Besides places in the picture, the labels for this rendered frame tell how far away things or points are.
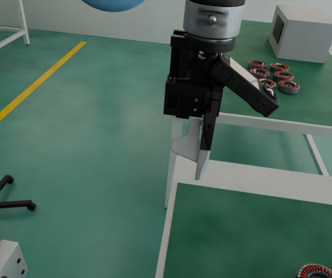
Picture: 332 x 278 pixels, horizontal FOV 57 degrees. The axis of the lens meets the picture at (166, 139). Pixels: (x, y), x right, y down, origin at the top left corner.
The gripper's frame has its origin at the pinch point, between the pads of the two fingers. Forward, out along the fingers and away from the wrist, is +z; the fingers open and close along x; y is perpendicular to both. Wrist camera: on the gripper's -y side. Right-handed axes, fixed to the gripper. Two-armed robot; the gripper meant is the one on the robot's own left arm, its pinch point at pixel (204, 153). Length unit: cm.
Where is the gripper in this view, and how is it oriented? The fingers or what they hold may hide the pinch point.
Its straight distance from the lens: 53.1
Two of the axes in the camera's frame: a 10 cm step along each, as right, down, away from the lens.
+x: -1.7, 5.7, -8.1
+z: -0.7, 8.1, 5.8
